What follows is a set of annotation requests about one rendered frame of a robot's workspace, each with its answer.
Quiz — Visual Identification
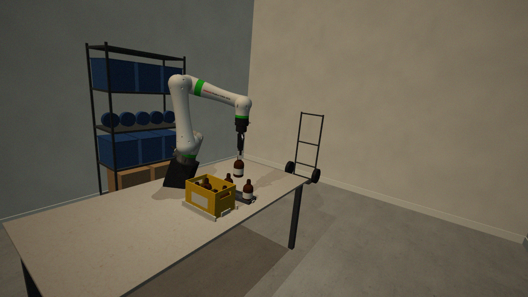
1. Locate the yellow bottle crate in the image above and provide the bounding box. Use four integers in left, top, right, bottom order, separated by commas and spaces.
185, 174, 236, 218

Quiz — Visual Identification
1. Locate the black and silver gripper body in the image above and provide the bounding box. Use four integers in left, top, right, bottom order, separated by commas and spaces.
236, 126, 247, 138

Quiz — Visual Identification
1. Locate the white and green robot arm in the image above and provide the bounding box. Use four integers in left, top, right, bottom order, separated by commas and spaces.
168, 74, 252, 166

